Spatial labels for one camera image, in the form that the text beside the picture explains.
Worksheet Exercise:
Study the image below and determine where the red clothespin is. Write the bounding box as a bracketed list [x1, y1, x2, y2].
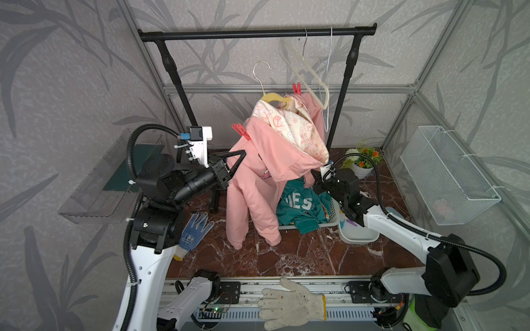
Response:
[231, 124, 251, 141]
[292, 82, 302, 95]

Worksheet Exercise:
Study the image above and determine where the purple clothespin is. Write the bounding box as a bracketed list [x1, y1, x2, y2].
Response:
[346, 219, 358, 227]

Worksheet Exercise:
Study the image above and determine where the pink jacket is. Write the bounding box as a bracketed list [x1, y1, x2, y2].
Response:
[226, 93, 329, 250]

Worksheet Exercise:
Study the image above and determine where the teal green jacket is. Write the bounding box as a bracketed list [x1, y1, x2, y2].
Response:
[276, 178, 333, 234]

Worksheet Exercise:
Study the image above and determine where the white hanger of rainbow jacket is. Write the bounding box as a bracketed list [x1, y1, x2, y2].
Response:
[324, 27, 333, 132]

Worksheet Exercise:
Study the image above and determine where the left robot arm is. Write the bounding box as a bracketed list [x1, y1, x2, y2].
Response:
[113, 124, 247, 330]

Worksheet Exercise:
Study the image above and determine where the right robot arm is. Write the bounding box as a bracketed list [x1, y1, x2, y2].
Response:
[315, 162, 507, 308]

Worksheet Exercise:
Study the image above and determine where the white perforated laundry basket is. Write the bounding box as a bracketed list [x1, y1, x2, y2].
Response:
[277, 195, 340, 234]

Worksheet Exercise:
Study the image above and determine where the potted artificial flower plant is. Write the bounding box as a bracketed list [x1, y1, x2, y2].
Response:
[342, 146, 383, 179]

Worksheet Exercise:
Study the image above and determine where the white plastic tray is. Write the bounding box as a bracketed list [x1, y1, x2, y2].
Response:
[338, 209, 380, 245]

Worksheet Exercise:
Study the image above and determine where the light blue small scoop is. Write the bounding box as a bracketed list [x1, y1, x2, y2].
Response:
[386, 207, 403, 219]

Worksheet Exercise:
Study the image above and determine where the blue dotted work glove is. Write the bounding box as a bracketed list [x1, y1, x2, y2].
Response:
[173, 212, 215, 261]

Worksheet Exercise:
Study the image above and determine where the white knitted work glove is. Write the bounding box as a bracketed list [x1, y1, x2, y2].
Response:
[258, 277, 327, 330]

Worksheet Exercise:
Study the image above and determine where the black clothes rack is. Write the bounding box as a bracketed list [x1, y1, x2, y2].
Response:
[137, 22, 378, 214]

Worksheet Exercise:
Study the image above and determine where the black rubber glove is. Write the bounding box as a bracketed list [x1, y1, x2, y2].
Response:
[402, 295, 449, 331]

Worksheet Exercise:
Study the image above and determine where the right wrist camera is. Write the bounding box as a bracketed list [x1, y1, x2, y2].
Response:
[320, 161, 335, 182]

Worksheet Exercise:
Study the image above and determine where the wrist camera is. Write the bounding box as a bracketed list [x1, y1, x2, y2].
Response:
[320, 161, 335, 182]
[174, 126, 213, 168]

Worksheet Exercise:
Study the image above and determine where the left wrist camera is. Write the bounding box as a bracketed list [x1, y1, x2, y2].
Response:
[174, 126, 213, 168]

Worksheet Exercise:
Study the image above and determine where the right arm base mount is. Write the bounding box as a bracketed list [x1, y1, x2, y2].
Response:
[344, 281, 404, 306]

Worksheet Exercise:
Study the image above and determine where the white wire mesh basket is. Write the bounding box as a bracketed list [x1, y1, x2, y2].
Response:
[400, 126, 501, 226]

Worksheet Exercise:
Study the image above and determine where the clear acrylic wall shelf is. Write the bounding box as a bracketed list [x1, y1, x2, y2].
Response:
[58, 129, 139, 225]

